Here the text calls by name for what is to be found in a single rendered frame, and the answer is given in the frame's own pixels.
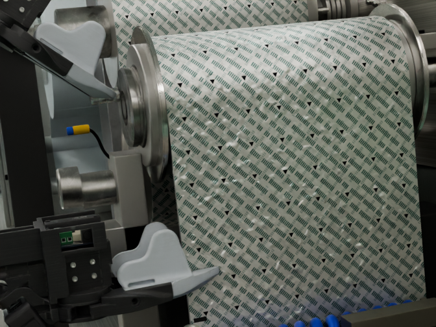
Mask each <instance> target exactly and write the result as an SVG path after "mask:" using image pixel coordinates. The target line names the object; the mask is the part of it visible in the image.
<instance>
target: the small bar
mask: <svg viewBox="0 0 436 327"><path fill-rule="evenodd" d="M430 326H436V298H428V299H424V300H418V301H414V302H408V303H404V304H397V305H393V306H387V307H384V308H377V309H371V310H367V311H361V312H357V313H351V314H347V315H341V327H430Z"/></svg>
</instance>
